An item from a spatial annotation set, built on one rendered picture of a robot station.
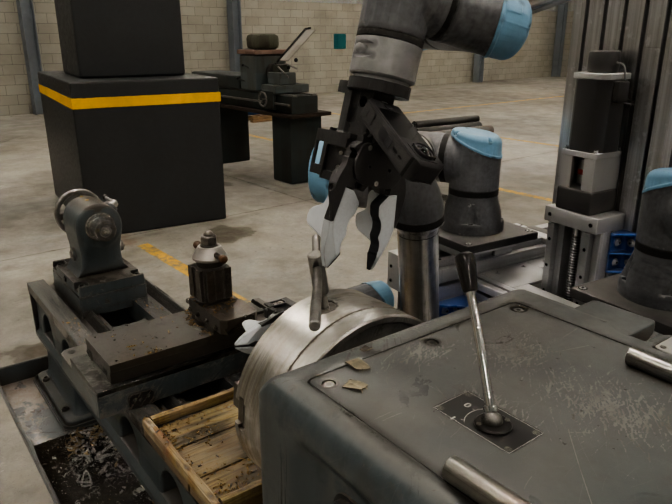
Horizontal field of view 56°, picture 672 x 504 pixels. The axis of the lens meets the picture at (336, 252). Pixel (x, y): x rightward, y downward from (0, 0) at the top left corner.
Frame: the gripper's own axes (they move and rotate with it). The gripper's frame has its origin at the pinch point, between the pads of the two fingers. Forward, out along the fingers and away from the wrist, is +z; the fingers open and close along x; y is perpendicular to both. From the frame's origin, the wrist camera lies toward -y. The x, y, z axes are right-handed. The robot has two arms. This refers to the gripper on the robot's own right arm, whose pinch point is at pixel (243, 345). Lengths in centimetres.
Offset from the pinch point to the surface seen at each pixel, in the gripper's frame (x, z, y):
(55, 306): -21, 11, 90
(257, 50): 35, -329, 551
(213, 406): -19.1, 0.5, 13.3
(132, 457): -36.8, 12.5, 31.4
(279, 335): 12.9, 6.4, -22.7
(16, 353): -107, 1, 252
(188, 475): -17.2, 14.7, -5.9
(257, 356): 10.0, 9.3, -21.4
